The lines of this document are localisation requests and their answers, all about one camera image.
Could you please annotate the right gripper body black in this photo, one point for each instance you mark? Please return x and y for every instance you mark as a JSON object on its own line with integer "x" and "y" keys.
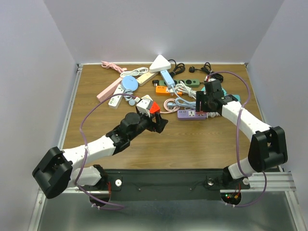
{"x": 207, "y": 104}

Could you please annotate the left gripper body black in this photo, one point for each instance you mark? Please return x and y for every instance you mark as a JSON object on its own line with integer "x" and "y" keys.
{"x": 146, "y": 122}

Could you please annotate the red cube socket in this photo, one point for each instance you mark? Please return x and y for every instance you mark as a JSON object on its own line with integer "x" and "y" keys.
{"x": 154, "y": 108}

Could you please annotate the purple power strip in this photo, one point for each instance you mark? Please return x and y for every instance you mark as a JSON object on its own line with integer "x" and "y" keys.
{"x": 190, "y": 115}

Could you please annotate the pink plug adapter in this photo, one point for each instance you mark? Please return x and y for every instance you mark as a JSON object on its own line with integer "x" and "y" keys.
{"x": 199, "y": 107}

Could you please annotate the white cube socket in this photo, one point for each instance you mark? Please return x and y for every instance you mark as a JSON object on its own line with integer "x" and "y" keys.
{"x": 147, "y": 97}

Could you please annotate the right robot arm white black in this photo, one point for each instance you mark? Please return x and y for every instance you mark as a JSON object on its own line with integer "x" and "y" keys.
{"x": 267, "y": 144}

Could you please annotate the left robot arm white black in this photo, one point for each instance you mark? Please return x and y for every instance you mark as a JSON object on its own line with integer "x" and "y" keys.
{"x": 56, "y": 171}

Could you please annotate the blue round plug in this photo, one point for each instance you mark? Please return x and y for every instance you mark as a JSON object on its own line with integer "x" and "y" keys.
{"x": 131, "y": 102}

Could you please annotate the teal long power strip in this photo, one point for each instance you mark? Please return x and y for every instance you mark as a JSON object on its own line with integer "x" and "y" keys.
{"x": 225, "y": 93}

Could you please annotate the dark green power strip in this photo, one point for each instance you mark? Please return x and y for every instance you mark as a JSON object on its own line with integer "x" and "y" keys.
{"x": 193, "y": 83}

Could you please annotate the light blue power strip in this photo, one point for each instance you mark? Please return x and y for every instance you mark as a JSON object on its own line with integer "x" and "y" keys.
{"x": 167, "y": 78}

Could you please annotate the orange power strip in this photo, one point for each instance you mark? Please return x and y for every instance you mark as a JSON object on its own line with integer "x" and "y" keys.
{"x": 164, "y": 90}

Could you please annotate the white usb power strip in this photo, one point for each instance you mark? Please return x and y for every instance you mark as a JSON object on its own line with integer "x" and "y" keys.
{"x": 116, "y": 98}

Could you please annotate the beige long power strip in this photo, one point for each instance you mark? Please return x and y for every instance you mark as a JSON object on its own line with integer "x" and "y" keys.
{"x": 146, "y": 77}

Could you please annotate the blue round power strip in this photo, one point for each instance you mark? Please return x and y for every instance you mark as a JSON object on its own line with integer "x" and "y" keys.
{"x": 129, "y": 83}

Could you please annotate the pink long power strip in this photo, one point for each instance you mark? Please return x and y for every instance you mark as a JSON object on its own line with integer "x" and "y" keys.
{"x": 109, "y": 90}

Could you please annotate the white triangle power strip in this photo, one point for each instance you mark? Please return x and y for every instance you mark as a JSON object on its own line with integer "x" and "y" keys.
{"x": 159, "y": 64}

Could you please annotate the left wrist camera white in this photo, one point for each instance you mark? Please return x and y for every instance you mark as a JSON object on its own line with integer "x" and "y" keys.
{"x": 143, "y": 107}

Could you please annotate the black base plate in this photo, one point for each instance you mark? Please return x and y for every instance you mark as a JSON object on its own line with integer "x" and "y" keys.
{"x": 164, "y": 184}

